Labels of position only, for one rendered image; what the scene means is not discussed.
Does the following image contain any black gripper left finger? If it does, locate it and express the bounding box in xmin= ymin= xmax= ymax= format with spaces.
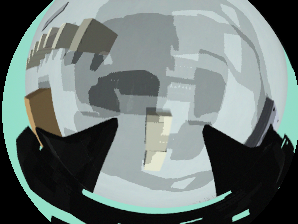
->
xmin=35 ymin=117 xmax=118 ymax=193

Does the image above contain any brown box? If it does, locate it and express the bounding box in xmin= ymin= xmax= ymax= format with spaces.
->
xmin=24 ymin=88 xmax=63 ymax=137

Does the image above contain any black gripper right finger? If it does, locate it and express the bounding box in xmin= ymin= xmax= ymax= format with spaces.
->
xmin=202 ymin=125 xmax=273 ymax=197

